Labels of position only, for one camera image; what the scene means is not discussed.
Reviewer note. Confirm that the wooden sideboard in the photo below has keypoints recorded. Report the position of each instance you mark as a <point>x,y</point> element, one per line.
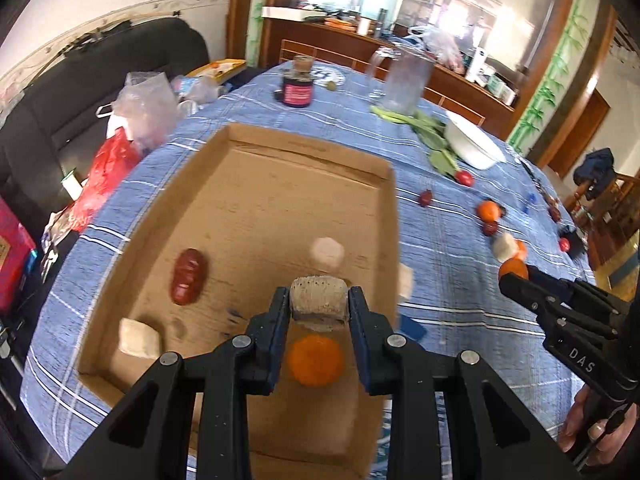
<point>450,82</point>

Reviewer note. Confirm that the clear plastic bag with food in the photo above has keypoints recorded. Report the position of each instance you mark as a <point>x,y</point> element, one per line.
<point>440,45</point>

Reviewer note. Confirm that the black sofa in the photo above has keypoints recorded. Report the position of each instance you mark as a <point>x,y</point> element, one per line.
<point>90,85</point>

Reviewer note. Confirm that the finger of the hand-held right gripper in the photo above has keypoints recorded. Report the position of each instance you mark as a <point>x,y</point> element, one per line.
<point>530,297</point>
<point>575,292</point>

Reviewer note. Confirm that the dark jar red label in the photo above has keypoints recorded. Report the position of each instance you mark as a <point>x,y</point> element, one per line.
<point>298,85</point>

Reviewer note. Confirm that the blue plaid tablecloth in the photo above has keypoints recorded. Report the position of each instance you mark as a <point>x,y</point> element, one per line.
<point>450,360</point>

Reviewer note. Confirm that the person's right hand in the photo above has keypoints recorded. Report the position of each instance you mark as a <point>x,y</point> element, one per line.
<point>569,425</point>

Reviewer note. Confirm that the green bamboo wall decor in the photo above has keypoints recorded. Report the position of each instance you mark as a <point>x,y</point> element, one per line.
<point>261,0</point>
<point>555,85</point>

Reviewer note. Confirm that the orange mandarin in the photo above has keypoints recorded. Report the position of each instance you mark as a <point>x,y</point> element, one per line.
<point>521,250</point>
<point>512,270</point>
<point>316,360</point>
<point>487,210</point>

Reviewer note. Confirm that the dark red date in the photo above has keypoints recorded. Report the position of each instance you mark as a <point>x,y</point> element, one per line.
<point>490,228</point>

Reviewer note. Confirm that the wooden chair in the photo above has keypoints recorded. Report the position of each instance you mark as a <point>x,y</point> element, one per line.
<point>320,57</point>
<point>455,105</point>

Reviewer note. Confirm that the small red date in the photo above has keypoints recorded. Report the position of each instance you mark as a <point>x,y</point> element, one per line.
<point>426,197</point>

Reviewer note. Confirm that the crumpled clear plastic bag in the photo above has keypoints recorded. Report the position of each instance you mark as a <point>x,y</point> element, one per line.
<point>145,105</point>

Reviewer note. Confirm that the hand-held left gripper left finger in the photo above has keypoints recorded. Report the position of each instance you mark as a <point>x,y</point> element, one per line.
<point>272,340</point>

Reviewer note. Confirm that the green leafy vegetable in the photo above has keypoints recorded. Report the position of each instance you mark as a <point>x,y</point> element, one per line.
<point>425,130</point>

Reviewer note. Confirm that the small dark object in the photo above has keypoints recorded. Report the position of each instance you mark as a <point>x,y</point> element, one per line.
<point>532,172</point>

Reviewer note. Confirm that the white green boxes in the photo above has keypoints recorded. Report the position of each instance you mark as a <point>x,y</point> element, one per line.
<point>500,87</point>

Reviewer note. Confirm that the wooden stair railing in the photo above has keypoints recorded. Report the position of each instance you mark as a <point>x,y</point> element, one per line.
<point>605,220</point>

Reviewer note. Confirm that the brown red date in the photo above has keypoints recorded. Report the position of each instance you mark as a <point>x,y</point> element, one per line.
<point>555,212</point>

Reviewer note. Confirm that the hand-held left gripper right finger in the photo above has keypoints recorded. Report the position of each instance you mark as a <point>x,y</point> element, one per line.
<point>362,340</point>

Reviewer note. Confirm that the red gift bag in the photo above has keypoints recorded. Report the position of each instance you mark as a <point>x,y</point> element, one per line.
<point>12,255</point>

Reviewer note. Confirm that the brown wooden door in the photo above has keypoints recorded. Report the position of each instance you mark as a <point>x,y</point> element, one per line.
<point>582,130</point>

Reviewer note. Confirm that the dark blue jacket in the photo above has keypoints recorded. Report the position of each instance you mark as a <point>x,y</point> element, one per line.
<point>595,165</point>

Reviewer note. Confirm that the small red tomato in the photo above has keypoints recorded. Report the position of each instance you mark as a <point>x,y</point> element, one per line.
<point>564,245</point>

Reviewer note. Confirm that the white flat box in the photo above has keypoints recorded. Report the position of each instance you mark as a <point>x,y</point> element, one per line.
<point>285,12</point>

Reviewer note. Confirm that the small black box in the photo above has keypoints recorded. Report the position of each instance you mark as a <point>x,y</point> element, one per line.
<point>575,240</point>

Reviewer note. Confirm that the white cup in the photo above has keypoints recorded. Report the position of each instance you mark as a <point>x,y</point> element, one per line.
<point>365,26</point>

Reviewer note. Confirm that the clear glass pitcher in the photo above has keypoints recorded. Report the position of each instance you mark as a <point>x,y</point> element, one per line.
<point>405,80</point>

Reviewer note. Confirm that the blue pen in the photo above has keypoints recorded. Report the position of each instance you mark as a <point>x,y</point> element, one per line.
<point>531,200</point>

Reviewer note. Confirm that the large red date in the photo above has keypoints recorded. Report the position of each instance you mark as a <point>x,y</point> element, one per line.
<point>187,276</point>

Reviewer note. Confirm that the white bottle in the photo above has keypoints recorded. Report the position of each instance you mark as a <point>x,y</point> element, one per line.
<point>477,65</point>

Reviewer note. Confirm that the white bowl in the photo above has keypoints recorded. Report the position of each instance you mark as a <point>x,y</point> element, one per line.
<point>472,142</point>

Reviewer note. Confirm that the red plastic bag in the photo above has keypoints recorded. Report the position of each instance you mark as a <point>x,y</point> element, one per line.
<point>107,175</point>

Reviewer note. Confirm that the shallow cardboard box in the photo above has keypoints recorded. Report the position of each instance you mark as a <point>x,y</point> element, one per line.
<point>260,200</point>

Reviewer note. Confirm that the dark utensil holder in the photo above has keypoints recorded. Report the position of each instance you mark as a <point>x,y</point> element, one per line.
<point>382,22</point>

